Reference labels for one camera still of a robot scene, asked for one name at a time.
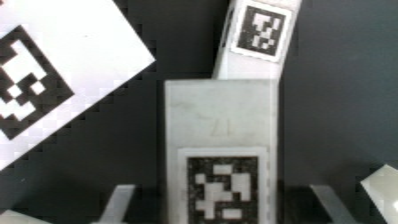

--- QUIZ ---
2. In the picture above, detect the white square tabletop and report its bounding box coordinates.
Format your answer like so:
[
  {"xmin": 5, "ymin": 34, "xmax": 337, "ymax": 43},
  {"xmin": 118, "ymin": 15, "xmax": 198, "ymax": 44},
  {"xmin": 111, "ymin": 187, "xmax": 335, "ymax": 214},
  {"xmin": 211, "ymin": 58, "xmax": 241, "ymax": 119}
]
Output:
[{"xmin": 360, "ymin": 164, "xmax": 398, "ymax": 224}]

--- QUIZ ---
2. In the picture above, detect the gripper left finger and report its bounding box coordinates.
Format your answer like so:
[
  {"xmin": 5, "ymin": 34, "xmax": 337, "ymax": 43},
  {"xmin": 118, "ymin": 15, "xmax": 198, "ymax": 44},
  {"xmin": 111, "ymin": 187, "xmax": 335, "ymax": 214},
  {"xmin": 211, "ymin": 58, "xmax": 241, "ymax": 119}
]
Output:
[{"xmin": 90, "ymin": 184, "xmax": 136, "ymax": 224}]

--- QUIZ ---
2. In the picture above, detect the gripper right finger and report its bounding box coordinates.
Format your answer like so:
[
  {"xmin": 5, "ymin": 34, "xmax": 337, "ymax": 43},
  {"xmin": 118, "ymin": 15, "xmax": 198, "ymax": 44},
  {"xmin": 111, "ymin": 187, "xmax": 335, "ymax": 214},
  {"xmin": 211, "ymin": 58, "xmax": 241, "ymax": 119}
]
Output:
[{"xmin": 310, "ymin": 185, "xmax": 358, "ymax": 224}]

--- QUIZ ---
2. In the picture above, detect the white leg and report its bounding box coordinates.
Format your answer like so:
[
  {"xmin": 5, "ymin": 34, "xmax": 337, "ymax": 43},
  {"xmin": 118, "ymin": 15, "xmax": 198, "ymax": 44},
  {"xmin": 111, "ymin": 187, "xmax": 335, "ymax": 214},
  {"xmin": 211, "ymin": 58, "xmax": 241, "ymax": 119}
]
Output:
[
  {"xmin": 165, "ymin": 79, "xmax": 277, "ymax": 224},
  {"xmin": 213, "ymin": 0, "xmax": 301, "ymax": 80}
]

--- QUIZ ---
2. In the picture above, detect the white paper marker sheet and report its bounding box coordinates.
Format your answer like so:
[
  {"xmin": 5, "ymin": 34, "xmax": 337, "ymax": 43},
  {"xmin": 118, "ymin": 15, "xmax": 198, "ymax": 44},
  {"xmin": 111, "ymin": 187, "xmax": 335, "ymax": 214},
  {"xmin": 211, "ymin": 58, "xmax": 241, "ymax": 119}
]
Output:
[{"xmin": 0, "ymin": 0, "xmax": 154, "ymax": 170}]

